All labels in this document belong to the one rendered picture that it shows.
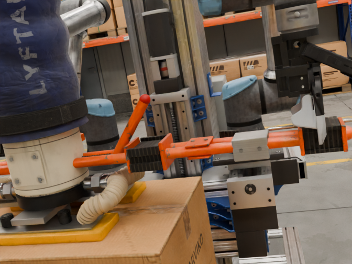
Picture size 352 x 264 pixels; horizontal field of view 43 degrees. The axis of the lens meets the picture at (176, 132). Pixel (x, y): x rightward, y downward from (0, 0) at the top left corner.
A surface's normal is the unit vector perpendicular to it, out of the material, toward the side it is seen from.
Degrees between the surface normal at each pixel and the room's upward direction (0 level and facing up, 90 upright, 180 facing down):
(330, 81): 92
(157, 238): 0
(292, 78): 89
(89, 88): 90
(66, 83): 84
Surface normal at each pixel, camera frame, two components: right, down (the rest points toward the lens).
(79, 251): -0.17, -0.96
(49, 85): 0.57, -0.13
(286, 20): -0.66, 0.26
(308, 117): -0.29, -0.11
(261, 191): -0.16, 0.24
